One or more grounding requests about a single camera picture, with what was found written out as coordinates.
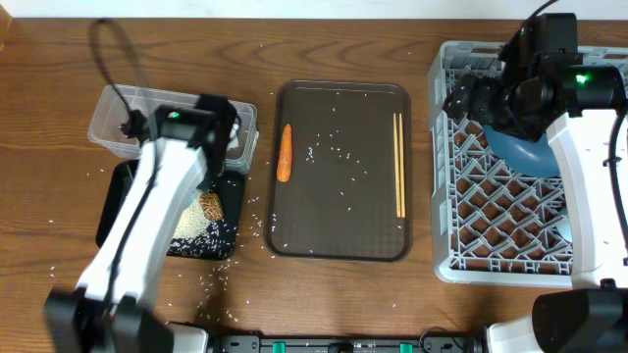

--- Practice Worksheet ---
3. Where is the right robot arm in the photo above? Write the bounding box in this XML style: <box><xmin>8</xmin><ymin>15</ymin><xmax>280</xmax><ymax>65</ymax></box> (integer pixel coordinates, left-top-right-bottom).
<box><xmin>443</xmin><ymin>11</ymin><xmax>627</xmax><ymax>352</ymax></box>

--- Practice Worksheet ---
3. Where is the brown serving tray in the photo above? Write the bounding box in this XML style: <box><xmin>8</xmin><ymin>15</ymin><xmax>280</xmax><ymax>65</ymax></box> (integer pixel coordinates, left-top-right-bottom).
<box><xmin>264</xmin><ymin>80</ymin><xmax>412</xmax><ymax>263</ymax></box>

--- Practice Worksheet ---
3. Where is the light blue cup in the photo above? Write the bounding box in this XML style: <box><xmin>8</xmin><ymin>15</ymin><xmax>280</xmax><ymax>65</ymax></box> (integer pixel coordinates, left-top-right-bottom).
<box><xmin>555</xmin><ymin>208</ymin><xmax>573</xmax><ymax>243</ymax></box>

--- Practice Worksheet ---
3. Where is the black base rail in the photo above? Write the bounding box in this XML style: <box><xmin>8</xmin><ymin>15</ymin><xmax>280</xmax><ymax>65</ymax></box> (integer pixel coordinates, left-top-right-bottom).
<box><xmin>166</xmin><ymin>322</ymin><xmax>490</xmax><ymax>353</ymax></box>

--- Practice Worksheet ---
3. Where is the clear plastic bin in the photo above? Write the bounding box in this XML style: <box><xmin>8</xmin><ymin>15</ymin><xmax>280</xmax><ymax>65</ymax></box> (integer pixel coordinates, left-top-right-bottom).
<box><xmin>87</xmin><ymin>84</ymin><xmax>259</xmax><ymax>175</ymax></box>

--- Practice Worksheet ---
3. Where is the grey dishwasher rack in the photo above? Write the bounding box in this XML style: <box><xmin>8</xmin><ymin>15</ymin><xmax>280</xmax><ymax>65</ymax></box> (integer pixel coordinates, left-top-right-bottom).
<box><xmin>427</xmin><ymin>40</ymin><xmax>628</xmax><ymax>289</ymax></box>

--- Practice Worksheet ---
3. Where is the black plastic tray bin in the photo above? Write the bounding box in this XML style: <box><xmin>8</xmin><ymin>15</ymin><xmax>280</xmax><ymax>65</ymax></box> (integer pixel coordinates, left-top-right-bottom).
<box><xmin>95</xmin><ymin>161</ymin><xmax>245</xmax><ymax>261</ymax></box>

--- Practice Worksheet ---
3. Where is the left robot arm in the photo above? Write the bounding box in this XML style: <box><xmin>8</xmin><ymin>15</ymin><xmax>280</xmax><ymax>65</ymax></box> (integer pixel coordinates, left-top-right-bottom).
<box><xmin>44</xmin><ymin>94</ymin><xmax>237</xmax><ymax>352</ymax></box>

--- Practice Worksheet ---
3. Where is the white rice pile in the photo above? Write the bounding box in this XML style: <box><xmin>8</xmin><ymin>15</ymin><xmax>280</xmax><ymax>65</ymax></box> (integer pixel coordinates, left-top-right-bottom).
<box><xmin>173</xmin><ymin>196</ymin><xmax>218</xmax><ymax>241</ymax></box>

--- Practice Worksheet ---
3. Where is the right wooden chopstick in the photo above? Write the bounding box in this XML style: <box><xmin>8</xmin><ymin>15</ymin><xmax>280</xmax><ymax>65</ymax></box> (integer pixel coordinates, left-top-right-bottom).
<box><xmin>398</xmin><ymin>113</ymin><xmax>406</xmax><ymax>218</ymax></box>

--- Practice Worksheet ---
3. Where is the orange carrot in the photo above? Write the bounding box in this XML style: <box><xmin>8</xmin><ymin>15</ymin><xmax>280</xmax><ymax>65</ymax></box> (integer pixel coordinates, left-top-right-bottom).
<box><xmin>276</xmin><ymin>124</ymin><xmax>292</xmax><ymax>182</ymax></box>

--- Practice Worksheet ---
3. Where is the brown cookie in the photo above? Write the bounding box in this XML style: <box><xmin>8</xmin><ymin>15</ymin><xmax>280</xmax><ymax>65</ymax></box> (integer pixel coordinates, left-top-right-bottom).
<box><xmin>199</xmin><ymin>192</ymin><xmax>224</xmax><ymax>221</ymax></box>

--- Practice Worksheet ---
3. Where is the blue plate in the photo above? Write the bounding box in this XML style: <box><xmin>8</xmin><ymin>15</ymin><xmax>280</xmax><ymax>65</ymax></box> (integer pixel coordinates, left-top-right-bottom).
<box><xmin>483</xmin><ymin>126</ymin><xmax>560</xmax><ymax>178</ymax></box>

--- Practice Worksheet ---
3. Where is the white napkin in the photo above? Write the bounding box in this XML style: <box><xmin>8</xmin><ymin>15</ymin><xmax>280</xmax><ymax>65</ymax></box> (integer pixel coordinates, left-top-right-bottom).
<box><xmin>227</xmin><ymin>123</ymin><xmax>240</xmax><ymax>151</ymax></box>

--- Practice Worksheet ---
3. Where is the light blue rice bowl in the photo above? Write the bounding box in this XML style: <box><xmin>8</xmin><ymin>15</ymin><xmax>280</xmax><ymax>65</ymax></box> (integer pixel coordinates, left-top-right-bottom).
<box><xmin>186</xmin><ymin>189</ymin><xmax>198</xmax><ymax>207</ymax></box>

